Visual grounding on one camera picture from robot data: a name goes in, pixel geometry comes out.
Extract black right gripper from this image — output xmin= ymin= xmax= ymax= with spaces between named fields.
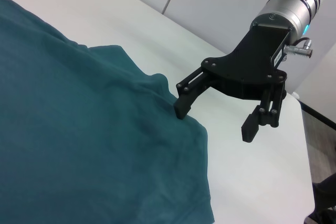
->
xmin=175 ymin=22 xmax=291 ymax=144

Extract teal blue shirt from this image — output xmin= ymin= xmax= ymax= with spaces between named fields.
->
xmin=0 ymin=0 xmax=216 ymax=224

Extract silver cable connector plug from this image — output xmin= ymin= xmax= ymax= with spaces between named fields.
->
xmin=283 ymin=38 xmax=314 ymax=58

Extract black object on floor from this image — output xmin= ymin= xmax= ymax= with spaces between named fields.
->
xmin=307 ymin=174 xmax=336 ymax=224

